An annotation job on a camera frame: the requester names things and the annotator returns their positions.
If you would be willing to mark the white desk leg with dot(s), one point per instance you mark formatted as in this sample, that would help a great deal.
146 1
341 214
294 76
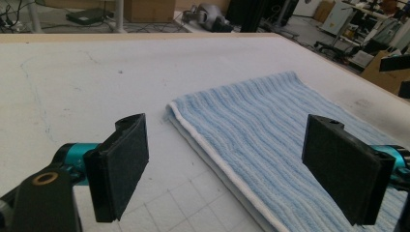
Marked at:
119 16
34 16

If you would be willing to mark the wooden table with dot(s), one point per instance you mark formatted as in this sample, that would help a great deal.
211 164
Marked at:
96 37

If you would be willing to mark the black metal frame stand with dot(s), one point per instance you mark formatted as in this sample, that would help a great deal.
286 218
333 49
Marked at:
257 14

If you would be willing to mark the light blue striped towel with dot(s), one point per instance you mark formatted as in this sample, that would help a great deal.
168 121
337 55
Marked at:
257 129

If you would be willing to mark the white foam mat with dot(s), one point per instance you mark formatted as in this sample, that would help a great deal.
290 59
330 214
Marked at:
80 96

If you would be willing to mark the large cardboard box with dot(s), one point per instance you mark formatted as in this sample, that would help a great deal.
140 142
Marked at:
150 10

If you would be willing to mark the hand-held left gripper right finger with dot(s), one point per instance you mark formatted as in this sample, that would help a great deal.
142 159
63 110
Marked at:
341 167

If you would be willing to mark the black flat device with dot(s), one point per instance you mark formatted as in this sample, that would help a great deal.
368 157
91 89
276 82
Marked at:
88 16

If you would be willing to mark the cardboard sheet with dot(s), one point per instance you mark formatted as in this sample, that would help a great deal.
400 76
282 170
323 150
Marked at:
377 74

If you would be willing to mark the white cabinet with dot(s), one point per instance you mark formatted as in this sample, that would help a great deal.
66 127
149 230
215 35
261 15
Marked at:
336 17

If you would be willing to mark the grey headset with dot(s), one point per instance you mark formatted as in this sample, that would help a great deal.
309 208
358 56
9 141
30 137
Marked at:
206 17

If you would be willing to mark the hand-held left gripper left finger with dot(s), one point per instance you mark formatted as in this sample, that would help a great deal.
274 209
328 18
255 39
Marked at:
119 167

